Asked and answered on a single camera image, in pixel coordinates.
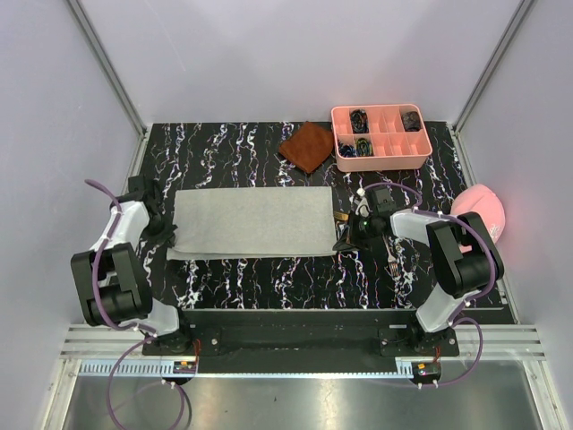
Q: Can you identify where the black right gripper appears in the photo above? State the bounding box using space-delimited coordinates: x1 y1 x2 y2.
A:
334 211 379 253

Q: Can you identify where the pink compartment organizer tray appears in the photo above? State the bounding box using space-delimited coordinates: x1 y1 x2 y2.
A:
331 104 433 173

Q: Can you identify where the dark patterned item in tray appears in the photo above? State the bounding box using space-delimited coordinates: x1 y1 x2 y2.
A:
400 110 423 133

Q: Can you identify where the gold fork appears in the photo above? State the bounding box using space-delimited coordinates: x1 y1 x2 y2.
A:
383 236 399 278
333 212 349 221

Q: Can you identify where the blue patterned item in tray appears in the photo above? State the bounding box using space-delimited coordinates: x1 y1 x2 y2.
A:
338 142 356 158

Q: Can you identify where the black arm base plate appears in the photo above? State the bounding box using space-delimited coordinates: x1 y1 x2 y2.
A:
143 324 459 357

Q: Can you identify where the colourful item in tray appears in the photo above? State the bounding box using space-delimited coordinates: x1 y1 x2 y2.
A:
355 137 374 157

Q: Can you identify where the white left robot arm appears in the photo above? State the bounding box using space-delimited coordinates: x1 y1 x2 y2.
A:
71 175 193 355

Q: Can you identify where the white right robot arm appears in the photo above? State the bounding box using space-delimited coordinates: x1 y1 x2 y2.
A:
333 182 504 356

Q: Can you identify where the grey cloth napkin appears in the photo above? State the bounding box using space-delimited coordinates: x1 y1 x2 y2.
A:
167 186 337 261

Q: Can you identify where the pink baseball cap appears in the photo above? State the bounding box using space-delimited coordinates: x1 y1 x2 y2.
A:
450 184 506 244

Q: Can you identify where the aluminium frame rail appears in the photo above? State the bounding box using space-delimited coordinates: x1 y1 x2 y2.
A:
60 324 548 362

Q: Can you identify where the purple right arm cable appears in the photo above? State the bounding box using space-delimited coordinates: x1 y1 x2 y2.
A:
357 180 498 388

